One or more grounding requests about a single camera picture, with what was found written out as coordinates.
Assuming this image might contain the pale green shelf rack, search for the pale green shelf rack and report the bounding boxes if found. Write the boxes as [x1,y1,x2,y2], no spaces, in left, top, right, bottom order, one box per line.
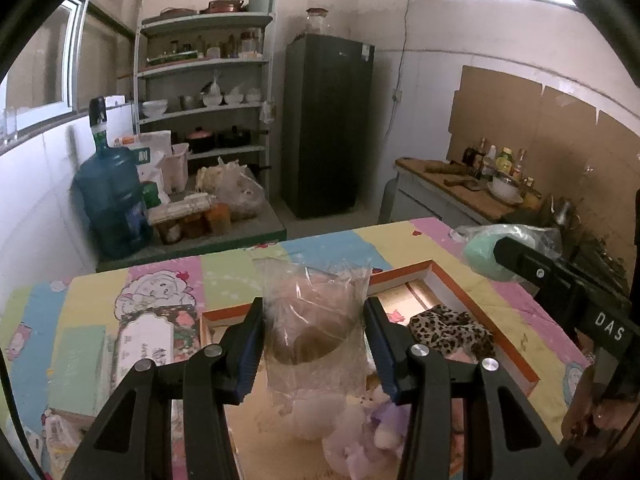
[133,9,277,202]

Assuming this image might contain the bagged mint green soft toy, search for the bagged mint green soft toy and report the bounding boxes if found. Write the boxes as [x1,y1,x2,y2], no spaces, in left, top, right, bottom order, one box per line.
[452,222,564,282]

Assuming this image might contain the pale green packet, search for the pale green packet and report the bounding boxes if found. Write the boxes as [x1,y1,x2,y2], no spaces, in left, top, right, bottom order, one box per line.
[47,323,109,417]

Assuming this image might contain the dark refrigerator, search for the dark refrigerator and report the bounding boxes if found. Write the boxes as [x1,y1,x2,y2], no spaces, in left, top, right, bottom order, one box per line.
[280,33,376,220]

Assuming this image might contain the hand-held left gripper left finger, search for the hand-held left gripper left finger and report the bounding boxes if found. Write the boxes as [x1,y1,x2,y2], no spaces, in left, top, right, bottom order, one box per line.
[62,297,266,480]

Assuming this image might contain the white flour sack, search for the white flour sack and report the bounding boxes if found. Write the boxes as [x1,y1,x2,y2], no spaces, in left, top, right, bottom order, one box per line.
[133,130,174,197]

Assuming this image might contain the cartoon printed tablecloth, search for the cartoon printed tablecloth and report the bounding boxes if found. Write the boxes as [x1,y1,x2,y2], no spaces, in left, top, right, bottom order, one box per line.
[0,217,597,480]

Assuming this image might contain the cleaver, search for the cleaver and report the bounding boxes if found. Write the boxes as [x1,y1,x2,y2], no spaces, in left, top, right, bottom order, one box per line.
[444,175,482,193]

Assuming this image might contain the bundle of dried noodles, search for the bundle of dried noodles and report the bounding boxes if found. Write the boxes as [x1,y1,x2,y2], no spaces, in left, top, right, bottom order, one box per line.
[147,192,217,224]

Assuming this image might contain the red lidded pot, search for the red lidded pot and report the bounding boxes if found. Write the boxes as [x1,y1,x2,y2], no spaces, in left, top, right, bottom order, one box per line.
[184,127,216,154]

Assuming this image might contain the orange rimmed cardboard box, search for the orange rimmed cardboard box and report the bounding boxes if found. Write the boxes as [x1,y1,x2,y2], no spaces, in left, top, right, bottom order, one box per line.
[199,259,542,480]

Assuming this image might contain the black water jug pump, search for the black water jug pump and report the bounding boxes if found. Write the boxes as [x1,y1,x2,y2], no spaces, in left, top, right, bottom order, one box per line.
[88,95,109,147]

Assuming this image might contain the clear plastic bag of goods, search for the clear plastic bag of goods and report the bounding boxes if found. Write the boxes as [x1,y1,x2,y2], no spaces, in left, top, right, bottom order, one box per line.
[214,157,266,222]

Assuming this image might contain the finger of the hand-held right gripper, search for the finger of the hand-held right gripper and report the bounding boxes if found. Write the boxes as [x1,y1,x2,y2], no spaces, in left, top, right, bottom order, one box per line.
[492,236,585,307]

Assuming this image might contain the glass jar with lid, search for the glass jar with lid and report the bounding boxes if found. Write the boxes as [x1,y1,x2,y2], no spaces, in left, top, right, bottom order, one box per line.
[305,7,329,36]

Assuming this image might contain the black pot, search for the black pot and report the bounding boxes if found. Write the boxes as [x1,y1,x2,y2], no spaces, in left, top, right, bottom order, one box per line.
[217,124,257,149]

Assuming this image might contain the leopard print cloth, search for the leopard print cloth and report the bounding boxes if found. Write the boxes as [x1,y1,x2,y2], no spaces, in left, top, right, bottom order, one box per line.
[407,304,497,362]

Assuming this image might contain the red copper pan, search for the red copper pan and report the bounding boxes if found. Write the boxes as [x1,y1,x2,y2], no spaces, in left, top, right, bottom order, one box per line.
[199,0,249,15]

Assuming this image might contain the cardboard wall sheet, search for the cardboard wall sheet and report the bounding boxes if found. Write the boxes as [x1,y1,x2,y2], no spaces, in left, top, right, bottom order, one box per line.
[446,64,640,261]

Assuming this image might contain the low green platform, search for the low green platform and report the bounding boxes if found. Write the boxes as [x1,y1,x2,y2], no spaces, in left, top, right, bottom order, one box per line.
[94,199,289,274]

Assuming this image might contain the grey kitchen counter cabinet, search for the grey kitchen counter cabinet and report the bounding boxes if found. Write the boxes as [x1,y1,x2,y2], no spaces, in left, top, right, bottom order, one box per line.
[389,157,551,227]

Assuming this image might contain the row of condiment bottles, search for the row of condiment bottles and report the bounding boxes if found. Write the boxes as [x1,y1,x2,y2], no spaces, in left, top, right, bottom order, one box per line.
[462,137,544,211]

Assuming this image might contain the sliding window frame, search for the sliding window frame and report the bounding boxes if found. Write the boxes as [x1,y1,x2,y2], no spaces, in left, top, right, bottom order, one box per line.
[59,0,90,112]

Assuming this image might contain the white printed packet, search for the white printed packet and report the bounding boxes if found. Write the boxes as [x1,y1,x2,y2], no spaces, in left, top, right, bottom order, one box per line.
[115,309,202,387]

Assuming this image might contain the brown glass jar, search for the brown glass jar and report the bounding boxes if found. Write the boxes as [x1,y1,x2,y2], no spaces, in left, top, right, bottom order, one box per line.
[154,219,181,246]
[207,204,234,236]
[180,212,209,239]

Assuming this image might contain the purple plush toy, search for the purple plush toy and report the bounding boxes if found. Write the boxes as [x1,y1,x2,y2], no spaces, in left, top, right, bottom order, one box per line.
[322,385,416,480]

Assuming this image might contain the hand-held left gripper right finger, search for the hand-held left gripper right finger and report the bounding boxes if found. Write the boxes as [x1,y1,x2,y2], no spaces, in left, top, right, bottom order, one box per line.
[362,297,572,480]

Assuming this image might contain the white bowl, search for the white bowl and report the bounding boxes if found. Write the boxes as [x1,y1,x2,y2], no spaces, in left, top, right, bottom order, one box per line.
[487,175,527,205]

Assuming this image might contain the drinking glass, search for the drinking glass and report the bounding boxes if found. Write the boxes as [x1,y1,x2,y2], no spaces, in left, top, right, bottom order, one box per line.
[2,107,21,144]

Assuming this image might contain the bagged brown soft toy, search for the bagged brown soft toy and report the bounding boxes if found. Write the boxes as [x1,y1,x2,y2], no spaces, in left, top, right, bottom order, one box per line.
[252,257,374,402]

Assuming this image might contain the person's right hand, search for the person's right hand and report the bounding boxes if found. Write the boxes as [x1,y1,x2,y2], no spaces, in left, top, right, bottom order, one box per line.
[560,359,617,442]

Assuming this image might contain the wooden rolling pin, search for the wooden rolling pin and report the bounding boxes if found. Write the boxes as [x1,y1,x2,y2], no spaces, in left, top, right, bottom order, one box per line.
[424,159,472,176]

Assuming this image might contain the blue water jug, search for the blue water jug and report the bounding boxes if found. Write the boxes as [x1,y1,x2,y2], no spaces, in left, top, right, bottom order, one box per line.
[74,144,154,261]

